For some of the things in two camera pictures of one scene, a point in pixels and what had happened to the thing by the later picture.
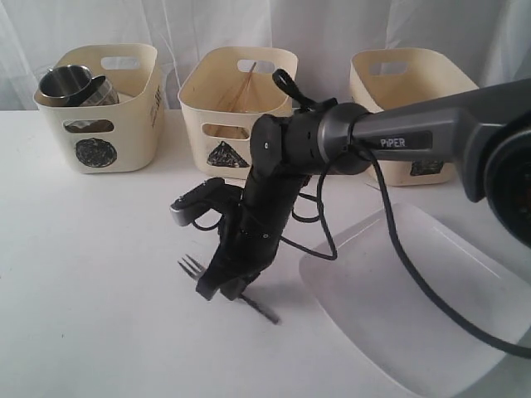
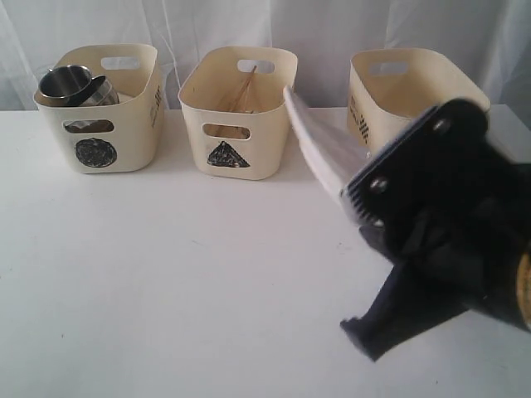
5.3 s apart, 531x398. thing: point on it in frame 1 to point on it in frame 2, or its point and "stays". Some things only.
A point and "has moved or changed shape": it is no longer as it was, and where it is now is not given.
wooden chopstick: x=244 y=86 stays
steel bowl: x=89 y=126 stays
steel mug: x=104 y=94 stays
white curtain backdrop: x=493 y=36 stays
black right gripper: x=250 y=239 to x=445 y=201
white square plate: x=411 y=345 has moved or changed shape
